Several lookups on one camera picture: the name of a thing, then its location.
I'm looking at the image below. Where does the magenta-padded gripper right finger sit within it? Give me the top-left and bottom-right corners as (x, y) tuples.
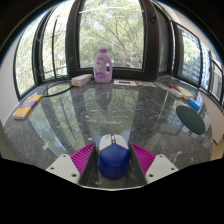
(128, 142), (179, 186)

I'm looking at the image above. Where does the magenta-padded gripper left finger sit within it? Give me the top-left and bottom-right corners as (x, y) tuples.
(45, 142), (101, 188)

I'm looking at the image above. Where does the blue and white computer mouse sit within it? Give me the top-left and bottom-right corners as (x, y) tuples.
(96, 133), (131, 180)

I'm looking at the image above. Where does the round dark mouse pad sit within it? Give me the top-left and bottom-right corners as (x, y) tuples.
(175, 105), (206, 136)

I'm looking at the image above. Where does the blue and white box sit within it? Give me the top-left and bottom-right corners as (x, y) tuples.
(187, 98), (201, 111)

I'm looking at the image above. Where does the white paperback book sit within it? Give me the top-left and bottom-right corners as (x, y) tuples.
(159, 83), (184, 99)

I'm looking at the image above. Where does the cream book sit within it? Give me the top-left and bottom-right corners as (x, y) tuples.
(179, 90), (195, 101)

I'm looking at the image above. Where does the pale printed paper sheet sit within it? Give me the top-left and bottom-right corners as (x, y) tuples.
(135, 80), (157, 88)

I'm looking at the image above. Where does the white and orange carton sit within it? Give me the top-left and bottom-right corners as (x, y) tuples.
(70, 73), (94, 88)

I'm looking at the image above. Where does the white booklet with dark picture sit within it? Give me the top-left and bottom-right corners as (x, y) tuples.
(113, 78), (138, 87)

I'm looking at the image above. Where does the purple detergent bottle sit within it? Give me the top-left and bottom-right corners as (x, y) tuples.
(93, 45), (114, 84)

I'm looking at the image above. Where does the black cable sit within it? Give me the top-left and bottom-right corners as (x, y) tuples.
(42, 79), (73, 98)

